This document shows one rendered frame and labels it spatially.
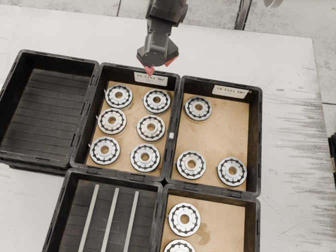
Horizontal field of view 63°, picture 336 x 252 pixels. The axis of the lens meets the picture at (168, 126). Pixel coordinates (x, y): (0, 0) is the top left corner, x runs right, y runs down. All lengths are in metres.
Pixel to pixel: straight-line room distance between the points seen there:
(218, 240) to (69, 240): 0.47
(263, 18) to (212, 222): 2.06
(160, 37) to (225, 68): 0.74
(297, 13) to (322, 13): 0.23
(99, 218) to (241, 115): 0.63
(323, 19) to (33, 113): 2.51
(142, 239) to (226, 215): 0.28
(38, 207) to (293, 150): 1.03
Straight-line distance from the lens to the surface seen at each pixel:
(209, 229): 0.95
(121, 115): 1.01
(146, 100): 1.03
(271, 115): 1.29
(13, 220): 1.18
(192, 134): 1.01
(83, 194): 0.97
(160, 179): 0.85
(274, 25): 2.67
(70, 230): 0.97
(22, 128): 1.12
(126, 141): 1.00
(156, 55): 0.65
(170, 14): 0.65
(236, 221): 0.98
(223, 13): 2.61
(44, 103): 1.13
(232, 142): 1.03
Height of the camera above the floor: 1.76
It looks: 67 degrees down
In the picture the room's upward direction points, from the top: 8 degrees clockwise
